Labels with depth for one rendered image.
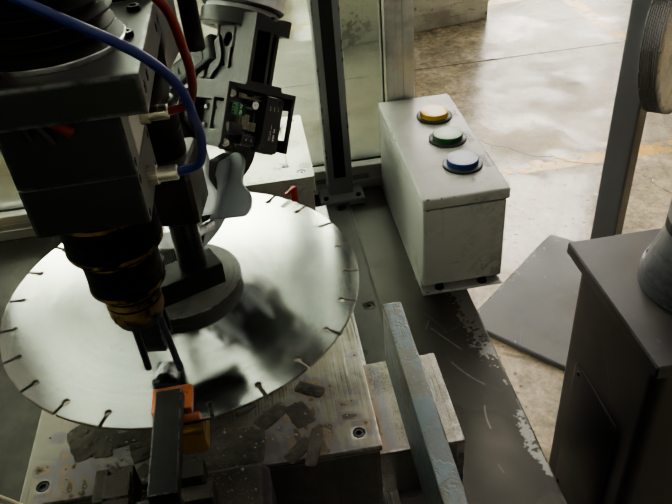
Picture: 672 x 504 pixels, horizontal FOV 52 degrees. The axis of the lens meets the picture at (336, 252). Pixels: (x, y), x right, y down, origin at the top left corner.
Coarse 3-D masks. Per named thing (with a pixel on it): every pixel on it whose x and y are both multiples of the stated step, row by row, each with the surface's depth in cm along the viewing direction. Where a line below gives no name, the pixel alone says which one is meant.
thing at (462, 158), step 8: (456, 152) 89; (464, 152) 89; (472, 152) 89; (448, 160) 88; (456, 160) 88; (464, 160) 88; (472, 160) 87; (456, 168) 87; (464, 168) 87; (472, 168) 87
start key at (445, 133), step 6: (444, 126) 95; (450, 126) 95; (438, 132) 94; (444, 132) 94; (450, 132) 94; (456, 132) 94; (462, 132) 94; (438, 138) 93; (444, 138) 93; (450, 138) 92; (456, 138) 92; (462, 138) 94
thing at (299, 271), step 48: (240, 240) 70; (288, 240) 70; (336, 240) 69; (48, 288) 67; (240, 288) 64; (288, 288) 64; (336, 288) 63; (0, 336) 62; (48, 336) 61; (96, 336) 61; (192, 336) 60; (240, 336) 59; (288, 336) 59; (336, 336) 58; (48, 384) 57; (96, 384) 56; (144, 384) 56; (192, 384) 55; (240, 384) 55
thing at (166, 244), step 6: (204, 222) 65; (210, 222) 65; (204, 228) 64; (210, 228) 65; (168, 234) 63; (204, 234) 64; (162, 240) 62; (168, 240) 62; (162, 246) 61; (168, 246) 61; (162, 252) 61; (168, 252) 61; (174, 252) 61; (162, 258) 61; (168, 258) 61; (174, 258) 61
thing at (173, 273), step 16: (176, 240) 52; (192, 240) 53; (176, 256) 54; (192, 256) 53; (208, 256) 56; (176, 272) 54; (192, 272) 54; (208, 272) 55; (176, 288) 54; (192, 288) 55; (208, 288) 55; (144, 336) 55; (160, 336) 55
